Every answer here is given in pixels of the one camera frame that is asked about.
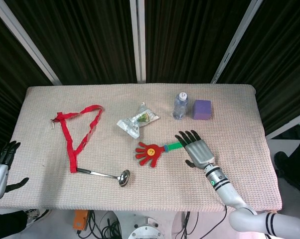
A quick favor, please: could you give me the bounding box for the round metal base flange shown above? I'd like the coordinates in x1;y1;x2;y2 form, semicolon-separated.
128;216;167;239

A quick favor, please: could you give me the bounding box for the silver green snack bag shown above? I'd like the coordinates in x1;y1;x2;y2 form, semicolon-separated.
116;102;160;139

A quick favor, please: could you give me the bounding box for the red hand clapper toy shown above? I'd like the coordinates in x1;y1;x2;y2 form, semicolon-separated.
135;140;187;168

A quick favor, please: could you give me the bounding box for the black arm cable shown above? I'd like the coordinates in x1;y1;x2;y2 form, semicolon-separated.
212;203;228;237

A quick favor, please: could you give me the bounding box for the purple foam cube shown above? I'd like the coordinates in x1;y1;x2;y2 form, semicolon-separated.
192;99;212;121

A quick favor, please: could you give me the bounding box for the black chair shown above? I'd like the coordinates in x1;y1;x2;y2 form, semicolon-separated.
274;139;300;197

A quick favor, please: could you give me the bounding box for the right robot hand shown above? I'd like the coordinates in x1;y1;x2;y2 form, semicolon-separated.
174;129;216;170

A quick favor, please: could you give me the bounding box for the steel ladle black handle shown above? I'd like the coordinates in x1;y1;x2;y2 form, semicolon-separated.
76;168;131;188

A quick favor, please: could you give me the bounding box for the beige waffle table cloth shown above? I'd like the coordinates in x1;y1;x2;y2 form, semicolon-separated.
0;84;283;212

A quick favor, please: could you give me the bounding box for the black white sneaker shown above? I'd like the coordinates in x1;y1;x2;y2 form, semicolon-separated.
24;209;50;224

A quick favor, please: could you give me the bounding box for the red fabric strap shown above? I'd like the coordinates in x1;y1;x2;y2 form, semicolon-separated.
50;105;104;174

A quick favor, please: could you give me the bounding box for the white frame rail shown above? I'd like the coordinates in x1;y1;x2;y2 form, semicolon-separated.
266;123;300;140

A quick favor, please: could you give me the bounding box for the orange box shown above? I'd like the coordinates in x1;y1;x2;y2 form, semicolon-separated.
74;210;87;231

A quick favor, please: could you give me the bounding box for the black curtain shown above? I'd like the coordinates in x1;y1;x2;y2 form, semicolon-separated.
0;0;300;150

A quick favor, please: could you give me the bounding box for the clear plastic water bottle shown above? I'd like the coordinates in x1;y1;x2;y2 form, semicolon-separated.
172;92;190;120

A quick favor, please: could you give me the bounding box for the white frame post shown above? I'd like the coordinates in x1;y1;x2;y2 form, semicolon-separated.
129;0;147;84
211;0;264;85
0;0;62;87

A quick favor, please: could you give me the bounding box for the black floor cable bundle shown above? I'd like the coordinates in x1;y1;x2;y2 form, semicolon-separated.
87;211;116;239

